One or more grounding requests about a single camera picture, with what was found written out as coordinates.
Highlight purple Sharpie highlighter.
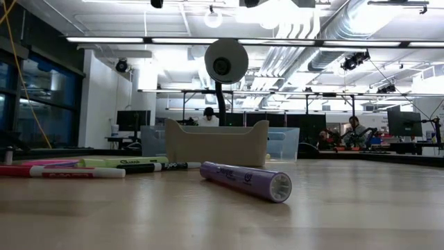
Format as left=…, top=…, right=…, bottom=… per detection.
left=199, top=160, right=293, bottom=204
left=41, top=161, right=81, bottom=168

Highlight black Expo dry-erase marker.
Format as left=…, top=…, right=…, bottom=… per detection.
left=116, top=161, right=203, bottom=175

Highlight pale yellow-green highlighter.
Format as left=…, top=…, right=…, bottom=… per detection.
left=78, top=156, right=170, bottom=169

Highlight red Expo dry-erase marker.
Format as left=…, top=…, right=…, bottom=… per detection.
left=0, top=165, right=126, bottom=180

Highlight pink highlighter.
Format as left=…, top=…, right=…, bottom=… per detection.
left=20, top=159, right=81, bottom=167

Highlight person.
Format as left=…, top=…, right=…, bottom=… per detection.
left=196, top=106, right=221, bottom=127
left=341, top=115, right=369, bottom=149

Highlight opaque light grey bin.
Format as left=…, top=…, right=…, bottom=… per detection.
left=164, top=119, right=270, bottom=168

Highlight clear plastic bin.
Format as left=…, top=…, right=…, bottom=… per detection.
left=265, top=126, right=301, bottom=163

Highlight smoky translucent plastic bin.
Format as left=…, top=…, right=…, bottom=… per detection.
left=139, top=125, right=167, bottom=158

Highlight black gooseneck desk lamp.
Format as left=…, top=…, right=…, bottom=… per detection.
left=203, top=37, right=250, bottom=128

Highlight black computer monitor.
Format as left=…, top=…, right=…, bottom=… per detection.
left=387, top=110, right=424, bottom=138
left=116, top=110, right=152, bottom=143

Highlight rig LED light bar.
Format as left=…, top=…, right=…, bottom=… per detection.
left=60, top=34, right=444, bottom=49

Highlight black ceiling spotlights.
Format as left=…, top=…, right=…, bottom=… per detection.
left=341, top=49, right=371, bottom=72

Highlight black wall speaker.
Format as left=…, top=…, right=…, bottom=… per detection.
left=114, top=58, right=129, bottom=74

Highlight black aluminium rig frame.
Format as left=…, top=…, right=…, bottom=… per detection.
left=0, top=147, right=444, bottom=168

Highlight yellow cable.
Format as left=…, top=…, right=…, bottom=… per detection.
left=0, top=0, right=53, bottom=150

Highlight small white post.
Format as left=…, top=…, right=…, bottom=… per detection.
left=3, top=146, right=15, bottom=166

